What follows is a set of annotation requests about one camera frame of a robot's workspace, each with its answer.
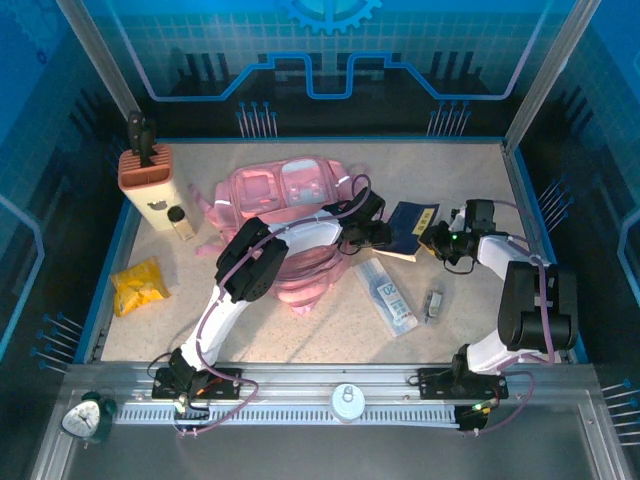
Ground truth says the navy blue book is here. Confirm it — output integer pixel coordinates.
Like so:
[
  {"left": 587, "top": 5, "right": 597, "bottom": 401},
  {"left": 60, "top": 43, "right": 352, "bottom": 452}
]
[{"left": 372, "top": 200, "right": 442, "bottom": 263}]

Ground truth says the clear pen pack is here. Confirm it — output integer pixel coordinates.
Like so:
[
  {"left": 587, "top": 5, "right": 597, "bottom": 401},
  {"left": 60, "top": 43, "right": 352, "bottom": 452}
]
[{"left": 353, "top": 258, "right": 419, "bottom": 339}]

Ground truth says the pink student backpack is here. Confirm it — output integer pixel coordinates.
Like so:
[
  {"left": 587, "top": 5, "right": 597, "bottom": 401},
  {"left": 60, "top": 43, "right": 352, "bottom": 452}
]
[{"left": 188, "top": 155, "right": 371, "bottom": 317}]

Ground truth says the yellow snack bag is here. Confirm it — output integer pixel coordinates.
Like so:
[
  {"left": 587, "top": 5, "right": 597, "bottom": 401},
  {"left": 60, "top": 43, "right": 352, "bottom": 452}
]
[{"left": 109, "top": 256, "right": 172, "bottom": 318}]

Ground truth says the silver tin can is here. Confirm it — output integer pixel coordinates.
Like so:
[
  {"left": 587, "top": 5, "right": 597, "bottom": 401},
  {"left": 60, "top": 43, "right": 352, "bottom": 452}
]
[{"left": 329, "top": 382, "right": 366, "bottom": 425}]

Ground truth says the small bottle with black cap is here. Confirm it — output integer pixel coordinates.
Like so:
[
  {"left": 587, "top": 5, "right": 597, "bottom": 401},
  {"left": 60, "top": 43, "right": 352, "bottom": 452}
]
[{"left": 166, "top": 205, "right": 197, "bottom": 243}]

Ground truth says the cream and terracotta knife block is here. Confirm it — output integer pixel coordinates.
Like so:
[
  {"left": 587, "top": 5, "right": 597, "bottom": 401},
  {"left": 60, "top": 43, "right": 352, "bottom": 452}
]
[{"left": 118, "top": 144, "right": 197, "bottom": 234}]

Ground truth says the green alarm clock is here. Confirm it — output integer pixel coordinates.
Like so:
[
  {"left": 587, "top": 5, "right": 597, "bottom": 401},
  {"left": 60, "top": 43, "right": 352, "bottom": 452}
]
[{"left": 60, "top": 389, "right": 119, "bottom": 446}]

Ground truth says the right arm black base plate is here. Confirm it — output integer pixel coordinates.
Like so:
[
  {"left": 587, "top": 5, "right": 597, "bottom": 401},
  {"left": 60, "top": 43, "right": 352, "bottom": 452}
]
[{"left": 417, "top": 367, "right": 510, "bottom": 401}]

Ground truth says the aluminium mounting rail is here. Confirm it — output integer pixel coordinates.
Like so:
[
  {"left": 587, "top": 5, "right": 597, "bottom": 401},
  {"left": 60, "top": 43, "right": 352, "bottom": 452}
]
[{"left": 67, "top": 362, "right": 599, "bottom": 406}]

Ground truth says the aluminium frame post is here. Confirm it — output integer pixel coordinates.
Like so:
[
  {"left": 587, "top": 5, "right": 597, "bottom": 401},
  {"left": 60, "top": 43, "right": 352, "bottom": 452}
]
[
  {"left": 54, "top": 0, "right": 141, "bottom": 139},
  {"left": 502, "top": 0, "right": 604, "bottom": 156}
]

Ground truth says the white slotted cable duct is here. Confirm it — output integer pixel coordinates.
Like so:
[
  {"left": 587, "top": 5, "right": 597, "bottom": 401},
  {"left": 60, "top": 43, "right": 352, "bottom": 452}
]
[{"left": 114, "top": 402, "right": 459, "bottom": 427}]

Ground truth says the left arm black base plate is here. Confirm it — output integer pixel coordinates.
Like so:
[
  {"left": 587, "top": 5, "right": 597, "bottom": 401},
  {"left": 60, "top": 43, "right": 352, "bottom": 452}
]
[{"left": 151, "top": 367, "right": 243, "bottom": 401}]

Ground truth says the black knife handle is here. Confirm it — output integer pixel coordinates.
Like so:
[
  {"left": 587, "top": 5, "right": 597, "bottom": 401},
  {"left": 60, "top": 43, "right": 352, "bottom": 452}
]
[
  {"left": 127, "top": 110, "right": 146, "bottom": 151},
  {"left": 137, "top": 121, "right": 158, "bottom": 169}
]

